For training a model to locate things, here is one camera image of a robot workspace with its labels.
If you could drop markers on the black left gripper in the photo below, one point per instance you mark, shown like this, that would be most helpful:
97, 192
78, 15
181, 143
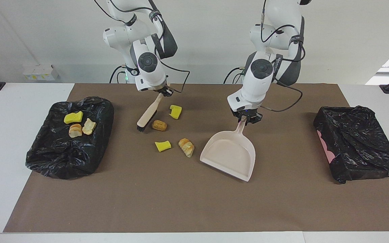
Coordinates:
247, 113

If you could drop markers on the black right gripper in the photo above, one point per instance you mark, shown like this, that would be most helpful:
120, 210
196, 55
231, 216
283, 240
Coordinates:
163, 89

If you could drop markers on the notched yellow sponge piece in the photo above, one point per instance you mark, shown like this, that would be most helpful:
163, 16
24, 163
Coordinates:
177, 113

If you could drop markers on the beige hand brush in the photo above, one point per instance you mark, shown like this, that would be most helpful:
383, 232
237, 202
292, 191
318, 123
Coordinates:
149, 113

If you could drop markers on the brown bread roll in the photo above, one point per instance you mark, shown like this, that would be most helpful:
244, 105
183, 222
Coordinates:
159, 125

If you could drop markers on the beige plastic dustpan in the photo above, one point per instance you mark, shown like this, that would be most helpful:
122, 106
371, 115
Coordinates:
230, 155

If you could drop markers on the toy croissant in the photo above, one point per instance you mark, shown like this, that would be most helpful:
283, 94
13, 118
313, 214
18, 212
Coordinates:
75, 131
187, 147
89, 127

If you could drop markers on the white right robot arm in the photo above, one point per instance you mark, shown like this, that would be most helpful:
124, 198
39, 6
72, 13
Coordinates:
117, 37

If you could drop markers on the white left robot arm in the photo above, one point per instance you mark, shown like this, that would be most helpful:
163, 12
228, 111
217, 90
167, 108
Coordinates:
258, 87

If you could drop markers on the pink plastic bin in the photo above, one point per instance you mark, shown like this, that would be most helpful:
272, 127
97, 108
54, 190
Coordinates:
325, 145

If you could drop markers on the black plastic trash bag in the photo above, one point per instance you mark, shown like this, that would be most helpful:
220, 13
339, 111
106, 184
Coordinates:
66, 155
360, 141

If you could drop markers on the brown table mat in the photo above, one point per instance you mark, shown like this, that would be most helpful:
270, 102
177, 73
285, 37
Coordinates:
147, 195

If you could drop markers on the white power socket box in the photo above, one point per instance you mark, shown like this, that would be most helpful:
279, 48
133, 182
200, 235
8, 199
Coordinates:
39, 72

